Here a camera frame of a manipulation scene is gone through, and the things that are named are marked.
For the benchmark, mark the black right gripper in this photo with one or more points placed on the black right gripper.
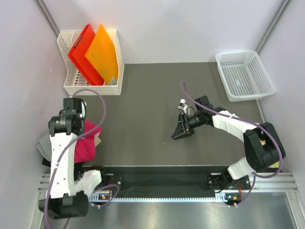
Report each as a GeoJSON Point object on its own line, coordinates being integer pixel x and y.
{"type": "Point", "coordinates": [184, 129]}

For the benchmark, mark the pink red t shirt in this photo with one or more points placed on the pink red t shirt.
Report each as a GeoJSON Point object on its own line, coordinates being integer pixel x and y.
{"type": "Point", "coordinates": [85, 149]}

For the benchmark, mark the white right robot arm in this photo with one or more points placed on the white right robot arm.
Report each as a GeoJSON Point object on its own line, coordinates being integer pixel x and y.
{"type": "Point", "coordinates": [262, 145]}

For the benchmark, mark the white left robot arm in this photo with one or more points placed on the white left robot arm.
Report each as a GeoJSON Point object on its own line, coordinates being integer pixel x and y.
{"type": "Point", "coordinates": [67, 197]}

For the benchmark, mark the white plastic mesh basket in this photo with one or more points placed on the white plastic mesh basket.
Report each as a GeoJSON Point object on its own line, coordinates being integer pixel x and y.
{"type": "Point", "coordinates": [244, 75]}

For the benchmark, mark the brown folded cloth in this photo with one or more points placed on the brown folded cloth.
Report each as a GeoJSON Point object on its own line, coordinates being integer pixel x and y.
{"type": "Point", "coordinates": [97, 140]}

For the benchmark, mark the green treehouse book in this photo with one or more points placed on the green treehouse book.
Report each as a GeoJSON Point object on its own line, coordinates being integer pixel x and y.
{"type": "Point", "coordinates": [276, 165]}

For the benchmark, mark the orange plastic folder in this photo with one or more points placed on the orange plastic folder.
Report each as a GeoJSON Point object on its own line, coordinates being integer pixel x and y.
{"type": "Point", "coordinates": [102, 56]}

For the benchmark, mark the white file organizer rack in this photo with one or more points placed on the white file organizer rack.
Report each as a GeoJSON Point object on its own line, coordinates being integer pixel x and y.
{"type": "Point", "coordinates": [74, 80]}

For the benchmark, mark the red plastic folder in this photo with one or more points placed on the red plastic folder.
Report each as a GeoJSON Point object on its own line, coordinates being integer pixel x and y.
{"type": "Point", "coordinates": [77, 56]}

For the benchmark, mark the grey folded t shirt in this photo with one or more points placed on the grey folded t shirt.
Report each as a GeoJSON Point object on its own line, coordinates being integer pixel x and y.
{"type": "Point", "coordinates": [44, 147]}

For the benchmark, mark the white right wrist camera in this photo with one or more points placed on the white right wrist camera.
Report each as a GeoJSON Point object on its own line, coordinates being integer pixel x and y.
{"type": "Point", "coordinates": [183, 106]}

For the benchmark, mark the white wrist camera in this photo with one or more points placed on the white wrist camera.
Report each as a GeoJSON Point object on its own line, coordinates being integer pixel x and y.
{"type": "Point", "coordinates": [183, 106]}
{"type": "Point", "coordinates": [83, 109]}

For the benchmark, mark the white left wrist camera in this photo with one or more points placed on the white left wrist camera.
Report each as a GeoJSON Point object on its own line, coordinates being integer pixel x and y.
{"type": "Point", "coordinates": [83, 109]}

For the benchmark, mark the aluminium front rail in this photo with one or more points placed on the aluminium front rail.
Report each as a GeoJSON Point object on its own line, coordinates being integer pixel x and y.
{"type": "Point", "coordinates": [283, 182]}

